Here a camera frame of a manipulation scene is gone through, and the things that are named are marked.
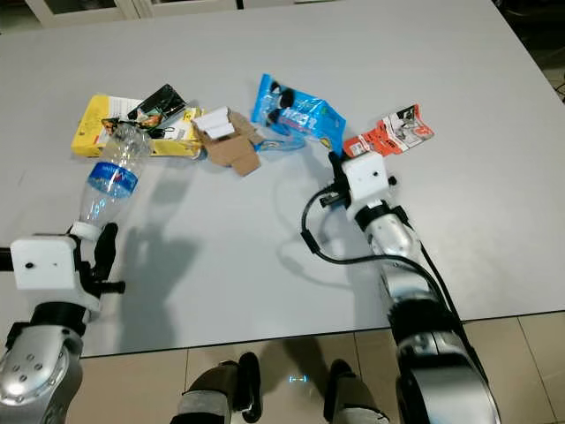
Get grey black robot right leg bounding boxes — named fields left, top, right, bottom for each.
left=322, top=360, right=394, bottom=424

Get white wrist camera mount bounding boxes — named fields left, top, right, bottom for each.
left=9, top=233, right=85, bottom=301
left=343, top=151, right=391, bottom=211

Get folded brown cardboard piece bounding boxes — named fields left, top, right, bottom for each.
left=201, top=108, right=264, bottom=177

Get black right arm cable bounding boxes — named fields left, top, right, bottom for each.
left=300, top=185, right=442, bottom=292

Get black plastic wrapper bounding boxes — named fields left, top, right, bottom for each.
left=128, top=84, right=188, bottom=129

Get red white snack packet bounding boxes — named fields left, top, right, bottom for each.
left=343, top=104, right=435, bottom=160

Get grey black robot left leg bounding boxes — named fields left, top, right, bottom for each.
left=172, top=353, right=261, bottom=424

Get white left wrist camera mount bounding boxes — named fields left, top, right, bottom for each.
left=9, top=233, right=85, bottom=301

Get crushed clear plastic bottle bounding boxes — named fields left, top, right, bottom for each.
left=71, top=124, right=153, bottom=239

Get white folded paper card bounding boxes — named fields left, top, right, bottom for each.
left=192, top=107, right=236, bottom=140

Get white cabinet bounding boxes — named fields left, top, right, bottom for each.
left=22, top=0, right=244, bottom=20

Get grey black robot leg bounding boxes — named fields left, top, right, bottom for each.
left=172, top=353, right=261, bottom=424
left=322, top=360, right=394, bottom=424

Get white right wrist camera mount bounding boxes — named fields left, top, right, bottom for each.
left=343, top=151, right=391, bottom=211

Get yellow cardboard box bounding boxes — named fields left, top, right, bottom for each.
left=72, top=95, right=202, bottom=158

